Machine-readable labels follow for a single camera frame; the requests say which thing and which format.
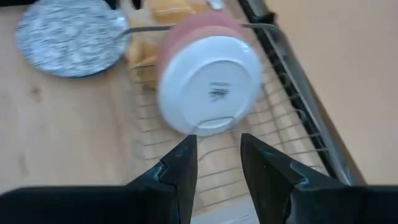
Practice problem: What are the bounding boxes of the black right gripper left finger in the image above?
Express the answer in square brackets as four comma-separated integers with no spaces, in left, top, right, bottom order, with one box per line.
[0,134,199,224]

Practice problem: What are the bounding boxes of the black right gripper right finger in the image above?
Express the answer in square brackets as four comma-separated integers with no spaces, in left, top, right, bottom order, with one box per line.
[241,133,398,224]

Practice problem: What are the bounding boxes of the yellow checked dish cloth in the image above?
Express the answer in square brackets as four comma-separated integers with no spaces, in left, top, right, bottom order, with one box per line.
[124,0,224,91]

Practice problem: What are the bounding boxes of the large pink plate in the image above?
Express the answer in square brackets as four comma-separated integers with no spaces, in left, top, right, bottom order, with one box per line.
[160,24,256,82]

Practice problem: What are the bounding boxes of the small pink plate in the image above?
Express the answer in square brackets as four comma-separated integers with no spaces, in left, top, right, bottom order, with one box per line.
[157,11,249,63]

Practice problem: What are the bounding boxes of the light wooden desk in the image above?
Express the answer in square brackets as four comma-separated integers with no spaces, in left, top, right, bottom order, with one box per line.
[264,0,398,186]

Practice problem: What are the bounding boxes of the metal wire dish rack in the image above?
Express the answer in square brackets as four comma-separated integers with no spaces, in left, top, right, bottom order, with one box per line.
[119,23,352,218]

